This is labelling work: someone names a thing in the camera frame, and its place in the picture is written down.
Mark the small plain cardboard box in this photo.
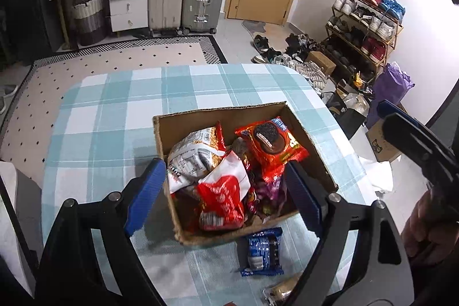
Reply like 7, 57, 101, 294
306, 51, 337, 76

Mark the woven laundry basket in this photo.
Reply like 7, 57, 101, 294
73, 0, 107, 47

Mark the white drawer dresser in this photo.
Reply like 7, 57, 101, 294
46, 0, 149, 41

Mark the red white snack packet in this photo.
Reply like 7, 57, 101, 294
197, 151, 252, 232

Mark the purple bag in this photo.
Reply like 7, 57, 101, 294
366, 62, 416, 129

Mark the printed cardboard box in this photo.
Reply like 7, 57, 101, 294
366, 105, 409, 163

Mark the dark tall cabinet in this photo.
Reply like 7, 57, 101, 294
34, 0, 64, 56

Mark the white plastic bag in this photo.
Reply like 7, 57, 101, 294
341, 93, 370, 117

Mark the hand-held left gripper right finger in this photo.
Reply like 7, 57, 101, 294
285, 161, 413, 306

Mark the teal checked tablecloth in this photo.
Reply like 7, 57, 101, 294
41, 63, 377, 306

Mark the grey door mat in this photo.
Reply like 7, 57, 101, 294
242, 20, 268, 36

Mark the brown cardboard box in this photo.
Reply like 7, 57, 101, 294
152, 102, 339, 246

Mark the black bag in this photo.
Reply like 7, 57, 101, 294
324, 82, 370, 140

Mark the white crumpled paper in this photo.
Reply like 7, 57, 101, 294
359, 155, 395, 196

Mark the orange cookie packet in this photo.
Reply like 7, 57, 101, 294
235, 117, 310, 182

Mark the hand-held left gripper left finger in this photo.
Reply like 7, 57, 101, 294
34, 158, 168, 306

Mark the person's right hand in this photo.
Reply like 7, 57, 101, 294
401, 189, 459, 267

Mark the wooden shoe rack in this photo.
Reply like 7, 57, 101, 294
321, 0, 404, 84

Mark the beige dotted rug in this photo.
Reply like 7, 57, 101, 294
0, 34, 229, 185

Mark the blue cookie packet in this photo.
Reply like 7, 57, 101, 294
238, 227, 285, 277

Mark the scattered shoes pile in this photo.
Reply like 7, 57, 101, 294
251, 34, 330, 96

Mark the clear brown snack packet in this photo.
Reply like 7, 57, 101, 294
263, 273, 302, 306

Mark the white grey cabinet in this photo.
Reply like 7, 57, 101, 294
0, 161, 44, 292

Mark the shoe rack with shoes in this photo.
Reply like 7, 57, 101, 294
332, 0, 406, 77

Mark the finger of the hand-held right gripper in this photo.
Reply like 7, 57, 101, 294
378, 100, 431, 135
381, 112, 453, 178

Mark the red and white snack bag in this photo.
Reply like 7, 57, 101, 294
168, 125, 227, 192

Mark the purple snack packet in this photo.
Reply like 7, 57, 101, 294
251, 180, 288, 211

